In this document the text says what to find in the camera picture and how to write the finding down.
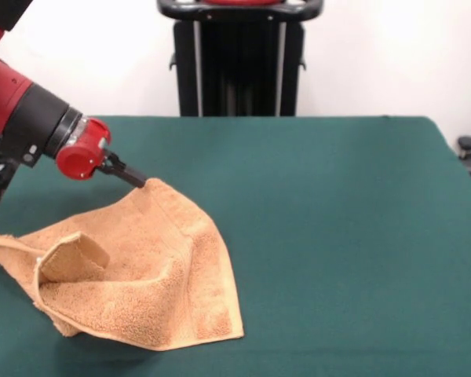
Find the dark green table cloth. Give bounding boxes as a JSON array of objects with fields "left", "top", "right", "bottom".
[{"left": 0, "top": 115, "right": 471, "bottom": 377}]

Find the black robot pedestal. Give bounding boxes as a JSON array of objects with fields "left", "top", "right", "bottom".
[{"left": 155, "top": 0, "right": 323, "bottom": 118}]

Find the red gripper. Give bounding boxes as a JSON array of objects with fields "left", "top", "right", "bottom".
[{"left": 56, "top": 116, "right": 148, "bottom": 189}]

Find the orange terry towel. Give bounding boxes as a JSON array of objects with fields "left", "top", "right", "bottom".
[{"left": 0, "top": 177, "right": 245, "bottom": 352}]

